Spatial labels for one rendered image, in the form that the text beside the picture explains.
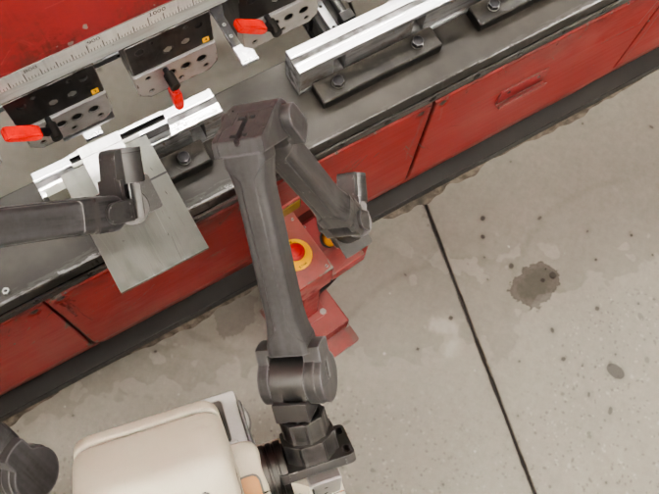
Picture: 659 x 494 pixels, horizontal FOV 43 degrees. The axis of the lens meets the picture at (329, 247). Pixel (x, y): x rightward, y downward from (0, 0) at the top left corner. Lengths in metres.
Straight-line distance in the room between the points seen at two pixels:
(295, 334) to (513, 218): 1.62
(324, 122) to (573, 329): 1.22
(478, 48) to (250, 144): 0.90
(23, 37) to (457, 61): 1.00
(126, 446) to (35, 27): 0.58
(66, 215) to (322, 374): 0.45
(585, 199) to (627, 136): 0.28
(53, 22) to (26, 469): 0.62
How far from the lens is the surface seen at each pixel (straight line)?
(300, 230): 1.80
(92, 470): 1.16
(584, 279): 2.74
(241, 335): 2.54
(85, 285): 1.85
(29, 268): 1.75
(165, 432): 1.16
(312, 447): 1.25
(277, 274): 1.17
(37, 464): 1.27
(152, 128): 1.66
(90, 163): 1.65
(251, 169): 1.13
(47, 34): 1.26
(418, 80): 1.86
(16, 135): 1.36
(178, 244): 1.57
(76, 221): 1.31
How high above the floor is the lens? 2.49
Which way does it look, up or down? 72 degrees down
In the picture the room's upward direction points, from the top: 9 degrees clockwise
